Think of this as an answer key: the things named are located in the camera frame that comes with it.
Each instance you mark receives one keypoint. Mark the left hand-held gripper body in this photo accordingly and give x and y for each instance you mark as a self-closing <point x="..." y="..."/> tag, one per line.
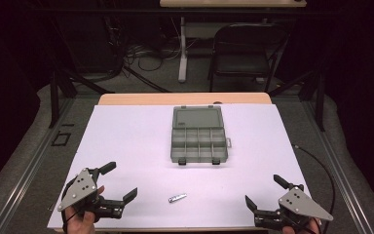
<point x="81" y="188"/>

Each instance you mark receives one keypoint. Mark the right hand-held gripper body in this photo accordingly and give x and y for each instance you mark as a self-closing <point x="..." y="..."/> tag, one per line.
<point x="300" y="203"/>

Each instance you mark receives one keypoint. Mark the small silver metal cylinder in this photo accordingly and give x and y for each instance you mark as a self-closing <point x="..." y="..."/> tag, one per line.
<point x="177" y="198"/>

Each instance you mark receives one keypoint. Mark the grey plastic compartment box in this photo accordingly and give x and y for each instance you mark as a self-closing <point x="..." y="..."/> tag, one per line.
<point x="197" y="136"/>

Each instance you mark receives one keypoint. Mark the person's right hand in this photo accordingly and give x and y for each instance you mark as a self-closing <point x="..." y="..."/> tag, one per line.
<point x="315" y="228"/>

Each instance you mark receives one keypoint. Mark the person's left hand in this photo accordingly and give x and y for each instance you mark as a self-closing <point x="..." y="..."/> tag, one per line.
<point x="79" y="222"/>

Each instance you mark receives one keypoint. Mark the white table mat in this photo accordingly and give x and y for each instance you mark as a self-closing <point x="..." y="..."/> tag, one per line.
<point x="136" y="146"/>

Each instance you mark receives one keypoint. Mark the black metal stand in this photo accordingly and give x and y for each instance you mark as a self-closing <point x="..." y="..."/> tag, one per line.
<point x="54" y="97"/>
<point x="320" y="104"/>

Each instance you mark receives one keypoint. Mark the wooden table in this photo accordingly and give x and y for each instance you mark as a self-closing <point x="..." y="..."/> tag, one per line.
<point x="162" y="98"/>

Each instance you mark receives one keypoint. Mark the black folding chair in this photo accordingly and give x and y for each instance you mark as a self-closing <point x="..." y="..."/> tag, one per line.
<point x="243" y="63"/>

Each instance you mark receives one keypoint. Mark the white desk leg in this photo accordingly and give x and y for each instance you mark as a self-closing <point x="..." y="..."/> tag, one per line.
<point x="183" y="58"/>

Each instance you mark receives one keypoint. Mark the metal floor rail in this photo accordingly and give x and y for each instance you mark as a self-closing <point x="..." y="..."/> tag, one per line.
<point x="337" y="162"/>
<point x="35" y="162"/>

